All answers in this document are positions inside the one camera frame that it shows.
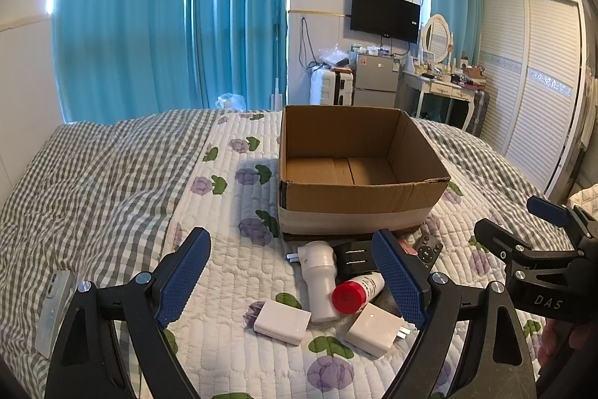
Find plastic bag with dark item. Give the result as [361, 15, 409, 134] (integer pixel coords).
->
[319, 44, 352, 70]

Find oval white vanity mirror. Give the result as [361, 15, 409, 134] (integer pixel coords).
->
[420, 14, 454, 65]

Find white suitcase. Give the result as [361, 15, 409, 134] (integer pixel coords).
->
[309, 67, 356, 107]

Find white cylindrical plug adapter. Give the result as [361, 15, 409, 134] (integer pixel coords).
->
[286, 241, 341, 325]

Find wide blue curtain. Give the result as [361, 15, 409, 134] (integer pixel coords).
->
[50, 0, 197, 123]

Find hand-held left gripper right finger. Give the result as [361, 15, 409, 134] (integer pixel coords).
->
[371, 229, 536, 399]

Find red cap bottle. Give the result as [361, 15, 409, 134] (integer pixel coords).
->
[332, 272, 386, 314]

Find narrow blue curtain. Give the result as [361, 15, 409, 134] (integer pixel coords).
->
[424, 0, 484, 70]

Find white remote on bed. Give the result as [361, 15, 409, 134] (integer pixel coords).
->
[36, 270, 73, 357]

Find white louvred wardrobe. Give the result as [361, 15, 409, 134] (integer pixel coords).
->
[479, 0, 590, 199]

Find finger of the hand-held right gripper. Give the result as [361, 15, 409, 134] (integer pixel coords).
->
[526, 195, 598, 242]
[474, 218, 581, 274]

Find brown cardboard box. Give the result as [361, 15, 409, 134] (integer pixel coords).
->
[278, 104, 451, 237]

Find floral white quilt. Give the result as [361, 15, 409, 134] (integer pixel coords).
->
[154, 109, 575, 399]

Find clear plastic bag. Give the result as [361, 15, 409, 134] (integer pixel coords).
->
[216, 93, 246, 111]

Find white cloth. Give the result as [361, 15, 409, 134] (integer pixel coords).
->
[571, 188, 598, 220]

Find black wall television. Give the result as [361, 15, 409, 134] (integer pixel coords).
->
[351, 0, 421, 45]

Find person's right hand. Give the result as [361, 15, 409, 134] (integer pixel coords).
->
[537, 319, 595, 371]

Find silver mini fridge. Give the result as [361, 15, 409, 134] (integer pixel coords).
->
[354, 52, 401, 107]

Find black remote control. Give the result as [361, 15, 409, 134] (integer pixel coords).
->
[415, 234, 444, 273]

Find white dressing table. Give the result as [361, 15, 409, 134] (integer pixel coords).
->
[397, 69, 477, 131]

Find white rectangular charger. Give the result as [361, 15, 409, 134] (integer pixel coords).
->
[253, 301, 312, 346]

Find hanging light clothes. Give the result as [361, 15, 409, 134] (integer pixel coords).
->
[579, 67, 598, 152]

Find white charger with prongs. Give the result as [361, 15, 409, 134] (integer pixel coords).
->
[345, 303, 413, 355]

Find black wall cable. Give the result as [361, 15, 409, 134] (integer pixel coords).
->
[299, 16, 318, 70]

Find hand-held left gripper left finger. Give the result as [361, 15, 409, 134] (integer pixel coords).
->
[44, 227, 212, 399]

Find silver suitcase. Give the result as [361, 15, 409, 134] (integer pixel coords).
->
[468, 89, 490, 137]

